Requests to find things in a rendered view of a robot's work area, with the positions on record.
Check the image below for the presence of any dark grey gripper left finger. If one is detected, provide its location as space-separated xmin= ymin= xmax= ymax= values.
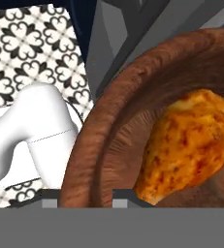
xmin=8 ymin=188 xmax=61 ymax=208

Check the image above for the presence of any brown wooden bowl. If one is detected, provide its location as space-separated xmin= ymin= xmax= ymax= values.
xmin=58 ymin=27 xmax=224 ymax=208

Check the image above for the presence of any grey fridge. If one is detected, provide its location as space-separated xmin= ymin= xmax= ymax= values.
xmin=85 ymin=0 xmax=224 ymax=100

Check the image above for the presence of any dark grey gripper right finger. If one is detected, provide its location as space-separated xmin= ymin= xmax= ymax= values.
xmin=112 ymin=188 xmax=154 ymax=208

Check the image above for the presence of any orange chicken drumstick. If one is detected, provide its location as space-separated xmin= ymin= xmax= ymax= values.
xmin=134 ymin=88 xmax=224 ymax=206

